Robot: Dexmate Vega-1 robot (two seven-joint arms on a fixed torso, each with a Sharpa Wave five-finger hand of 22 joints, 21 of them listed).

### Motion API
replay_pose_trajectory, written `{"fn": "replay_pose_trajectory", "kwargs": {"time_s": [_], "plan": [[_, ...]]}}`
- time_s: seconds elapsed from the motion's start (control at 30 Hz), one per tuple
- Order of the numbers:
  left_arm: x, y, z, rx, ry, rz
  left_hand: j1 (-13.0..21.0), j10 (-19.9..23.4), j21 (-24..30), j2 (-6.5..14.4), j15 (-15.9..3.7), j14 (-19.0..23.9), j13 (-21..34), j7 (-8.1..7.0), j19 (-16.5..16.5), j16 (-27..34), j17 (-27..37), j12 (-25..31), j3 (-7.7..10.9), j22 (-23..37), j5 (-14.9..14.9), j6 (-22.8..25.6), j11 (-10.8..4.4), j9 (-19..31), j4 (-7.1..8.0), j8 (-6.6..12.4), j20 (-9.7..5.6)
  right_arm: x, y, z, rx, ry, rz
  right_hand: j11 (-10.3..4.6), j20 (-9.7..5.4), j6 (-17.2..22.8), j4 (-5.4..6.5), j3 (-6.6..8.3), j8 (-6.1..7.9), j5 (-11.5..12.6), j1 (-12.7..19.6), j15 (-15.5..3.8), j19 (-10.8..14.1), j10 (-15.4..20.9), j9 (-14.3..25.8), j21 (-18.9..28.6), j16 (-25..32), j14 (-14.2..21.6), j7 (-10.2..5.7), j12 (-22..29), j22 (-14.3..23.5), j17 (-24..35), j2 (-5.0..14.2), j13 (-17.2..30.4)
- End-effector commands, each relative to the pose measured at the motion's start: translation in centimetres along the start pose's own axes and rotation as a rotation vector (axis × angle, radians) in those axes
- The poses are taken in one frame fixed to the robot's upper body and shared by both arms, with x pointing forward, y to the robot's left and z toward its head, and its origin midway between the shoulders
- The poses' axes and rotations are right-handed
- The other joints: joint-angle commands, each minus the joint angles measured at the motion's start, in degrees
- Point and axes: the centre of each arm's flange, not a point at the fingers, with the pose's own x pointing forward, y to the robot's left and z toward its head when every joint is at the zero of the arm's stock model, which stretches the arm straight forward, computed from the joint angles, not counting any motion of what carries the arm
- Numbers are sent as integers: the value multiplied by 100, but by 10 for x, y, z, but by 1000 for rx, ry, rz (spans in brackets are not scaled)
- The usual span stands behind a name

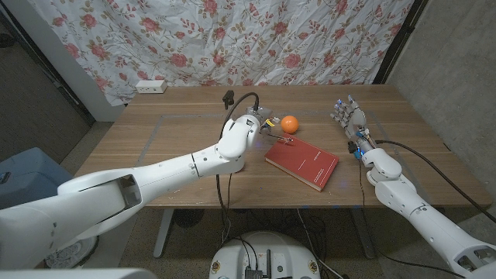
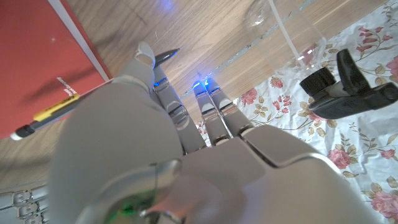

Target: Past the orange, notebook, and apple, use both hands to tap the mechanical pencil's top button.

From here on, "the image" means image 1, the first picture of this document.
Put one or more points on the black backdrop pole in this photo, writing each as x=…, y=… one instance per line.
x=401, y=38

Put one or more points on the person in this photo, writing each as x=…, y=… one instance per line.
x=69, y=253

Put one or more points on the orange fruit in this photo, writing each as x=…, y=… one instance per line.
x=290, y=125

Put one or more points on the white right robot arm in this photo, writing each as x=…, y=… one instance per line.
x=407, y=201

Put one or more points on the blue storage bin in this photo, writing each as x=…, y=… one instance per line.
x=31, y=174

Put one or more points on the white power strip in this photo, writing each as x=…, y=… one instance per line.
x=151, y=87

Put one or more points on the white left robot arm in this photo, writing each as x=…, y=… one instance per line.
x=174, y=174

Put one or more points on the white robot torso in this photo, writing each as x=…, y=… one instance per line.
x=77, y=274

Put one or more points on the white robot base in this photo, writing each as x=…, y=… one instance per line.
x=267, y=252

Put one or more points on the black phone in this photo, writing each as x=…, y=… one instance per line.
x=4, y=177

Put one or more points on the clear spray bottle black top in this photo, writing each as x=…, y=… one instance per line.
x=228, y=97

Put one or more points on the black round floor fan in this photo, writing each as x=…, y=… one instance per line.
x=188, y=218

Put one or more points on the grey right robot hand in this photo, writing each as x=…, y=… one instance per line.
x=350, y=116

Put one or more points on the floral fabric backdrop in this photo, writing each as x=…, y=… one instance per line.
x=217, y=38

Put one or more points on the red notebook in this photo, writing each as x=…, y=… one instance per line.
x=306, y=160

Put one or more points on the metal table leg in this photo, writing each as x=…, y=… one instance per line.
x=364, y=236
x=162, y=236

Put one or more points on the black mechanical pencil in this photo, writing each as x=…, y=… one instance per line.
x=281, y=137

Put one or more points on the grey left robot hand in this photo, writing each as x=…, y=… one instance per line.
x=263, y=114

